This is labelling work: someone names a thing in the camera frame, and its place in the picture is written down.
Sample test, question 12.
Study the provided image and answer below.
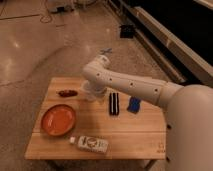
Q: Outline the white ceramic cup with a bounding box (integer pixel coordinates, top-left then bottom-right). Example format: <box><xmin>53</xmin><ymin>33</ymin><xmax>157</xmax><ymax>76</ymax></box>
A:
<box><xmin>82</xmin><ymin>82</ymin><xmax>95</xmax><ymax>102</ymax></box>

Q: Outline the orange ceramic bowl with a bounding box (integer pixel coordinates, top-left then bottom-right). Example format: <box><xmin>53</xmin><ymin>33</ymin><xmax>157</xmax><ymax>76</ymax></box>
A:
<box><xmin>40</xmin><ymin>104</ymin><xmax>76</xmax><ymax>136</ymax></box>

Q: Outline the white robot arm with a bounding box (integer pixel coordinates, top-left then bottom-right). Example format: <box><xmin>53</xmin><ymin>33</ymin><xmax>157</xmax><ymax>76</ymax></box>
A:
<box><xmin>82</xmin><ymin>55</ymin><xmax>213</xmax><ymax>171</ymax></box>

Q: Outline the black striped rectangular block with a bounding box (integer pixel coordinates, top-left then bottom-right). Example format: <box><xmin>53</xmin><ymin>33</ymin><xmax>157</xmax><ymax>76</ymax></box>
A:
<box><xmin>109</xmin><ymin>93</ymin><xmax>119</xmax><ymax>116</ymax></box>

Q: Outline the blue sponge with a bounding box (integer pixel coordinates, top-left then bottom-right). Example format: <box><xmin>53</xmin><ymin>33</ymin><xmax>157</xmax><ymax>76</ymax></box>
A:
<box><xmin>127</xmin><ymin>97</ymin><xmax>141</xmax><ymax>113</ymax></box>

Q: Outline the wooden folding table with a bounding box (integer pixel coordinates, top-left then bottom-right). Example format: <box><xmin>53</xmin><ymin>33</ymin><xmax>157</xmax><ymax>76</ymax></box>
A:
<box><xmin>25</xmin><ymin>77</ymin><xmax>166</xmax><ymax>160</ymax></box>

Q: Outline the white labelled bottle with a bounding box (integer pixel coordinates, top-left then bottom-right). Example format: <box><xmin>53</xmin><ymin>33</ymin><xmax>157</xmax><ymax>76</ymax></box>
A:
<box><xmin>69</xmin><ymin>136</ymin><xmax>109</xmax><ymax>154</ymax></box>

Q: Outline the black box on floor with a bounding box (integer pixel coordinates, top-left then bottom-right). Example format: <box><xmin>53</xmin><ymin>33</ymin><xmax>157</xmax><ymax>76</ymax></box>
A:
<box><xmin>120</xmin><ymin>25</ymin><xmax>135</xmax><ymax>38</ymax></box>

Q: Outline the long white wall ledge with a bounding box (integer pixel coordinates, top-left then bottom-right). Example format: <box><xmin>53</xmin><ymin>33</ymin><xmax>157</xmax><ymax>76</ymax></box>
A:
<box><xmin>105</xmin><ymin>0</ymin><xmax>213</xmax><ymax>88</ymax></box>

